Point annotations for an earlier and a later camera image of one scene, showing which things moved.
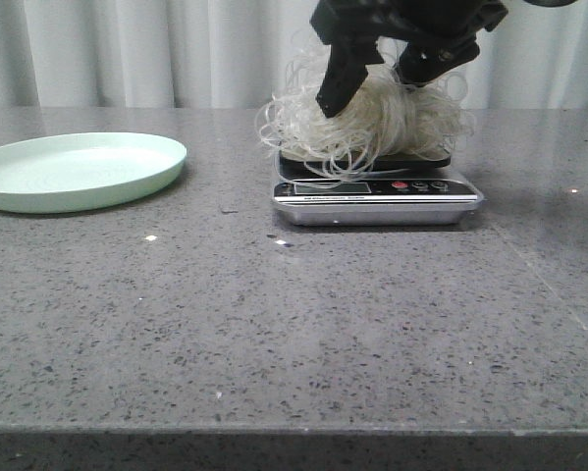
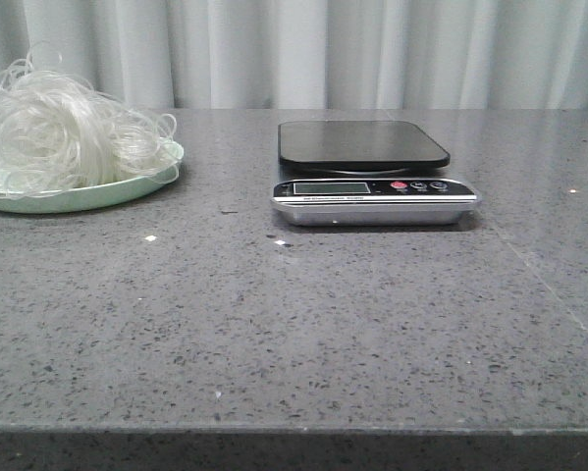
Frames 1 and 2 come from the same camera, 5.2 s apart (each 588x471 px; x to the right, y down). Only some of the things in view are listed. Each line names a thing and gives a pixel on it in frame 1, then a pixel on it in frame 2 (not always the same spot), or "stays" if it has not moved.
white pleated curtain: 230,54 stays
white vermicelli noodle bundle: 388,121 → 42,132
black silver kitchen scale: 392,191 stays
